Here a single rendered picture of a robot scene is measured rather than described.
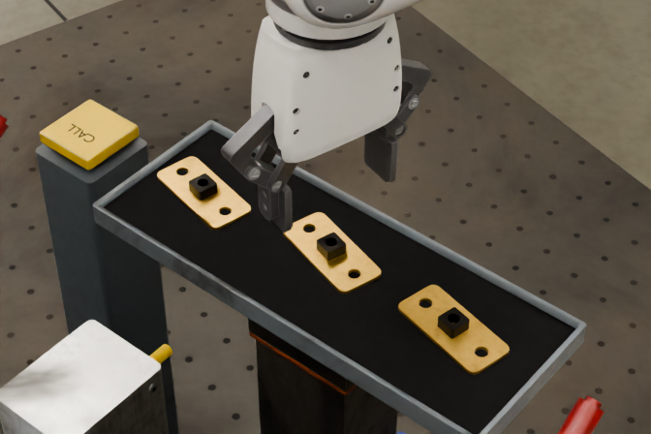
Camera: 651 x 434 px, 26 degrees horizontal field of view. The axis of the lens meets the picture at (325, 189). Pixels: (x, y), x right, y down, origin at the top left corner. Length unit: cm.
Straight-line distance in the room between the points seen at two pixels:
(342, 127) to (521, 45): 233
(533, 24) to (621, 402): 185
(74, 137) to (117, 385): 24
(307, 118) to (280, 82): 3
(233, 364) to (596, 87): 173
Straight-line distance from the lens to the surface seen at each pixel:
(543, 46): 328
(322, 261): 106
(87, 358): 108
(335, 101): 94
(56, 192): 123
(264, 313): 103
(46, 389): 107
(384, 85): 97
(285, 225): 100
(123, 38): 210
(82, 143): 119
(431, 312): 103
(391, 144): 102
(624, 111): 313
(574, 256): 175
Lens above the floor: 191
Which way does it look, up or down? 42 degrees down
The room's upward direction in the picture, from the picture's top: straight up
